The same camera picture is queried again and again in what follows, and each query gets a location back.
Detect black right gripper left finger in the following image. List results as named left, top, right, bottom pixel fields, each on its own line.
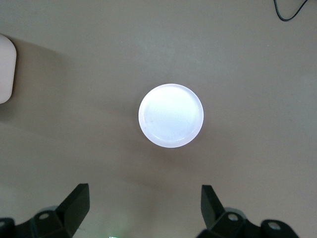
left=0, top=183, right=90, bottom=238

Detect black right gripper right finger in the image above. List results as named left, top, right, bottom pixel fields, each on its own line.
left=195, top=184, right=300, bottom=238

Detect pink round plate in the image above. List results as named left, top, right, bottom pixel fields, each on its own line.
left=138, top=83, right=205, bottom=149

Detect white lunch box grey latches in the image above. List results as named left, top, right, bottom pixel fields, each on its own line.
left=0, top=33, right=17, bottom=105

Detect thin black looped cable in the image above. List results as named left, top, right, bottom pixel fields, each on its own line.
left=273, top=0, right=309, bottom=22

